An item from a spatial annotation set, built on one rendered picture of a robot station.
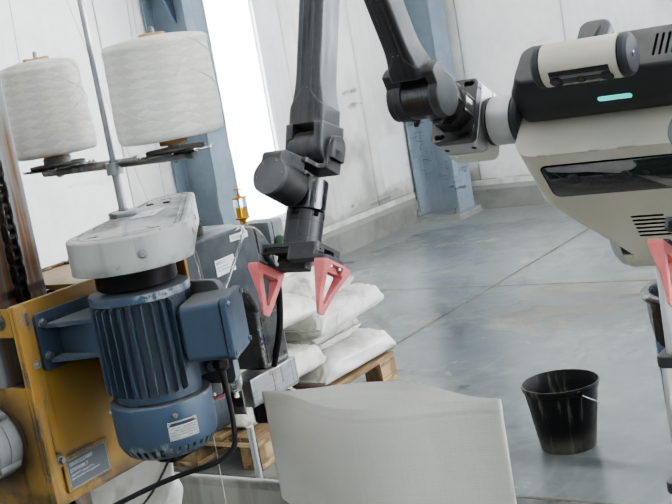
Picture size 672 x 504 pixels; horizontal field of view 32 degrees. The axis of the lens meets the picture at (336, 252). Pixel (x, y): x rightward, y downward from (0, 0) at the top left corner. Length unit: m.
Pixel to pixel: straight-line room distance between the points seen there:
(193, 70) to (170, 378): 0.45
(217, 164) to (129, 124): 6.07
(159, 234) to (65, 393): 0.31
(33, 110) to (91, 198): 5.54
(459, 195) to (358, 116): 1.23
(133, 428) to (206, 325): 0.18
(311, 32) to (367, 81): 8.43
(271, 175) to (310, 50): 0.22
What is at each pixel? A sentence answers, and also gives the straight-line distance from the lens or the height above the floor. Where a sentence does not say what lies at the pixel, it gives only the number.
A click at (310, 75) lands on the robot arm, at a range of 1.74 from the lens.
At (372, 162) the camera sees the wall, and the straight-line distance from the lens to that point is 10.12.
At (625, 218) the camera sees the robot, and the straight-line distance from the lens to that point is 2.14.
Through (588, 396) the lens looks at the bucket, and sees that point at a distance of 4.44.
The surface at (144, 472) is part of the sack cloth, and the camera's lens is 2.29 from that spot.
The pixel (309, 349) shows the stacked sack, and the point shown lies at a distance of 5.14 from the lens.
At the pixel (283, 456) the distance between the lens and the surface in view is 2.10.
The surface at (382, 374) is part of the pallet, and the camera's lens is 5.66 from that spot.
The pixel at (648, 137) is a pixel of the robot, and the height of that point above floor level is 1.39.
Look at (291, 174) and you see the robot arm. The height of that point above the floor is 1.46.
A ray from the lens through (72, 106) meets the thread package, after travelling 1.94.
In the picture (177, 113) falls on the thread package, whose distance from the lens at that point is 1.73.
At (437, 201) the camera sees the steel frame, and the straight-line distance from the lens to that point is 10.73.
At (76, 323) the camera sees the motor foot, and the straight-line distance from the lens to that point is 1.73.
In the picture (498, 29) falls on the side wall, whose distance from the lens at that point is 10.52.
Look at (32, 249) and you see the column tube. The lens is 1.83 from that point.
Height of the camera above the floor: 1.61
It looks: 9 degrees down
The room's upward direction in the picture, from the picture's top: 10 degrees counter-clockwise
